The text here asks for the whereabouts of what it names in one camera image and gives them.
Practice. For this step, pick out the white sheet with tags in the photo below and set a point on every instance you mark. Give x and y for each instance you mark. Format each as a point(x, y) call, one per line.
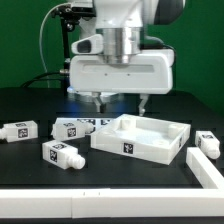
point(96, 122)

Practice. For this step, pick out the white L-shaped obstacle fence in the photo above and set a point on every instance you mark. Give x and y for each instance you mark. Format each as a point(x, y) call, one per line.
point(95, 203)

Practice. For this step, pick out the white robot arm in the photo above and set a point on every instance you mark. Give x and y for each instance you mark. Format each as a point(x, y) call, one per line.
point(108, 57)

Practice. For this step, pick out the white square table top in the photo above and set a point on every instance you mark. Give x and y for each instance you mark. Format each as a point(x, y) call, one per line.
point(142, 138)

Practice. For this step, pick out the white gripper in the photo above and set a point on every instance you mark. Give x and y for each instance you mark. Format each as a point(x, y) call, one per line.
point(147, 73)

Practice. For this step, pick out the black camera on stand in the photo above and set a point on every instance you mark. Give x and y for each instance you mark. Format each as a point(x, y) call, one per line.
point(70, 15)

